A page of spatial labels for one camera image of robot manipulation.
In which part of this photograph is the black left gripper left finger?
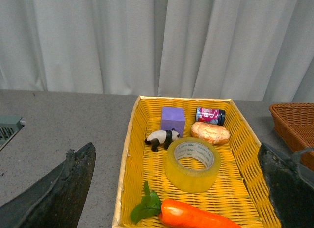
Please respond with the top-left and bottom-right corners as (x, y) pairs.
(0, 143), (96, 228)

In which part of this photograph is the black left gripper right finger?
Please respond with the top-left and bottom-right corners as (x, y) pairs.
(258, 143), (314, 228)

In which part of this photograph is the yellow packing tape roll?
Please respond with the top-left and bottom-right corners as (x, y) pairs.
(164, 137), (221, 193)

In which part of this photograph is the brown wicker basket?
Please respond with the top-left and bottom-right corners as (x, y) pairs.
(268, 102), (314, 172)

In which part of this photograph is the toy bread loaf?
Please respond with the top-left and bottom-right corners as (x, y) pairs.
(191, 122), (230, 145)

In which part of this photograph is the grey slotted vent box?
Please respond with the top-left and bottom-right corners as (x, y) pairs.
(0, 115), (25, 150)

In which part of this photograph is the pink labelled small bottle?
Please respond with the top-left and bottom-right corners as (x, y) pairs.
(195, 107), (226, 126)

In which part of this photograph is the toy panda figure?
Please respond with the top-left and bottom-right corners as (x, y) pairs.
(144, 128), (180, 152)

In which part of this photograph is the orange toy carrot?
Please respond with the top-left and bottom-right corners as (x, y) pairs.
(130, 181), (240, 228)

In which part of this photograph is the purple cube block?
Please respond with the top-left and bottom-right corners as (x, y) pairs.
(160, 106), (185, 138)

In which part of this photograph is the white pleated curtain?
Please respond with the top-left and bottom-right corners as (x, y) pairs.
(0, 0), (314, 102)

